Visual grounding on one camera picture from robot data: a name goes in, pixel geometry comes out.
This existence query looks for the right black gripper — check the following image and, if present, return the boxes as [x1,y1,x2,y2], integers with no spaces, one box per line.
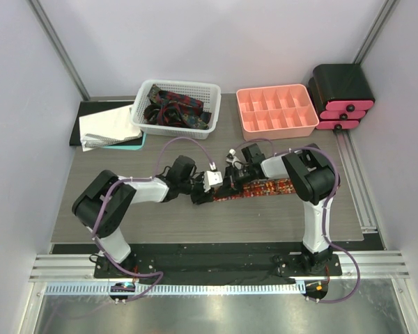
[216,165,254,200]

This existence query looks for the multicoloured patterned tie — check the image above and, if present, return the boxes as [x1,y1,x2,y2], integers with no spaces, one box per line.
[214,178,295,202]

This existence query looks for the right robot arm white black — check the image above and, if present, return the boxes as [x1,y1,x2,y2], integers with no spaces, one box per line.
[215,143,341,275]

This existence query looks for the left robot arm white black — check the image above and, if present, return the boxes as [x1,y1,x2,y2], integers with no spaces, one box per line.
[72,155,222,278]

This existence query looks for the dark red blue ties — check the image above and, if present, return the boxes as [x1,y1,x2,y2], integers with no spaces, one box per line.
[144,85,212,130]

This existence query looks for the teal tray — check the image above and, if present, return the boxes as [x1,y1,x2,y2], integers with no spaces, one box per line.
[105,133,146,150]

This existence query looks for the pink compartment organizer tray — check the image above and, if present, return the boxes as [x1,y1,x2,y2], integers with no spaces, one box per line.
[236,84,320,140]

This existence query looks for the white plastic mesh basket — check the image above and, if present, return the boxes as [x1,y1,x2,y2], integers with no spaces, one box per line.
[130,79,221,140]

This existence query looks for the white folded cloth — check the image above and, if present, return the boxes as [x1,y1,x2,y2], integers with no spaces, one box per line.
[79,106,142,152]

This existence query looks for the black pink drawer unit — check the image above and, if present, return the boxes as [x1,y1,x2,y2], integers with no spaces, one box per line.
[307,63,376,131]

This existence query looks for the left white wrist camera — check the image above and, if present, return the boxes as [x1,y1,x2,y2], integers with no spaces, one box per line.
[203,170,223,193]

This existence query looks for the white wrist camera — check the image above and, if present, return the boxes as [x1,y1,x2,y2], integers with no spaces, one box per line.
[226,149,242,169]
[203,170,223,193]

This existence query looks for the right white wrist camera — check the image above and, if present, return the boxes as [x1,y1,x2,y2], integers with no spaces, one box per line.
[226,149,242,169]

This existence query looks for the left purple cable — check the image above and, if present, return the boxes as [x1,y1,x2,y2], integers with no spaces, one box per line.
[90,137,219,303]

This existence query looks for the purple cable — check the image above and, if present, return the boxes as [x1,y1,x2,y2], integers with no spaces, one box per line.
[90,137,219,303]
[235,138,362,303]

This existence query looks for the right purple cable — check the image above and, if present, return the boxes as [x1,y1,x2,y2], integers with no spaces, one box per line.
[235,138,362,303]

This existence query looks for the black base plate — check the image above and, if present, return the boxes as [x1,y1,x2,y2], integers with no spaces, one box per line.
[95,243,342,285]

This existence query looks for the aluminium rail frame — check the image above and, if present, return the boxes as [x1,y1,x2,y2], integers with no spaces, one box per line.
[29,251,410,296]

